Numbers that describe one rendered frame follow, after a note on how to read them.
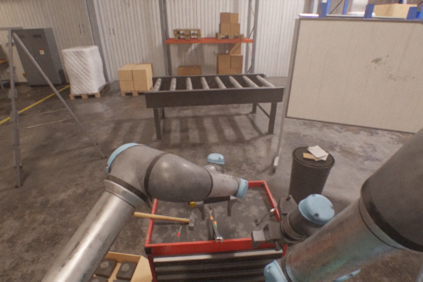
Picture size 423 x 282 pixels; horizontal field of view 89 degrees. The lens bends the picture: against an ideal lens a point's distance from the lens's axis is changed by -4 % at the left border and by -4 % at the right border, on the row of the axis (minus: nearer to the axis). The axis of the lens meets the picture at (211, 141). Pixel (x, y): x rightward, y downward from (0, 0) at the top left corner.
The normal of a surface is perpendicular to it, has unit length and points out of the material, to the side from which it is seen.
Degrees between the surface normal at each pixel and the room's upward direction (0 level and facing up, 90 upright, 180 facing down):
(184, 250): 90
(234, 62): 90
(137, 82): 90
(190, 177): 55
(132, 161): 31
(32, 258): 0
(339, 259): 99
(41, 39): 90
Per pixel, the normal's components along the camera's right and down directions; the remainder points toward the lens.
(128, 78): 0.07, 0.47
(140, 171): -0.38, -0.21
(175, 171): 0.29, -0.35
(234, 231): 0.00, -0.88
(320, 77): -0.35, 0.44
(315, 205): 0.17, -0.63
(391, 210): -0.91, 0.04
